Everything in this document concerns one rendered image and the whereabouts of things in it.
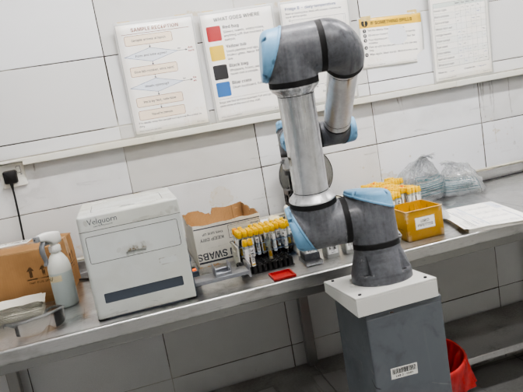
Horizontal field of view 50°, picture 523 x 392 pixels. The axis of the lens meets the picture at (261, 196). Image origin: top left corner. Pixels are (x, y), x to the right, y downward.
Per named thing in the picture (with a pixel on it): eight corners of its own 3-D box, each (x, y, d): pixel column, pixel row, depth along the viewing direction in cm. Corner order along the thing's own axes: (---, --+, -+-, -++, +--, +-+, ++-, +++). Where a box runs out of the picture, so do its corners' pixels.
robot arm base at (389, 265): (421, 278, 133) (414, 238, 132) (359, 291, 133) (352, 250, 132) (402, 265, 148) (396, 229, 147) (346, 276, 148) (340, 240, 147)
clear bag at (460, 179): (438, 199, 232) (434, 166, 230) (433, 191, 249) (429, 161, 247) (489, 192, 228) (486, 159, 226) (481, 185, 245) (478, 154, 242)
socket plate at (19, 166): (2, 189, 202) (-4, 166, 201) (3, 189, 204) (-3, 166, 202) (28, 184, 204) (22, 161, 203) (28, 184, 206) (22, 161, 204)
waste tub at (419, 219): (408, 243, 179) (405, 212, 177) (389, 235, 191) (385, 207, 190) (445, 234, 181) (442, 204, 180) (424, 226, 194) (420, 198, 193)
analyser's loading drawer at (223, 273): (184, 293, 161) (180, 276, 160) (180, 286, 167) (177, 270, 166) (251, 276, 166) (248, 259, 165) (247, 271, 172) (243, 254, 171)
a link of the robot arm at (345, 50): (366, -2, 123) (349, 118, 168) (317, 7, 123) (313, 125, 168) (380, 38, 118) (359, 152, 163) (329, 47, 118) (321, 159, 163)
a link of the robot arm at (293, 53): (356, 250, 135) (323, 17, 118) (295, 262, 135) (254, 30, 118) (345, 232, 146) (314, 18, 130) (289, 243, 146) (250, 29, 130)
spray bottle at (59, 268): (50, 313, 169) (31, 237, 165) (53, 305, 178) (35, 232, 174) (78, 307, 171) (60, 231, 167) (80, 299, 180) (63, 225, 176)
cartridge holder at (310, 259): (307, 267, 172) (305, 256, 171) (299, 260, 180) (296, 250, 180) (323, 263, 173) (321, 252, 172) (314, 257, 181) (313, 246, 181)
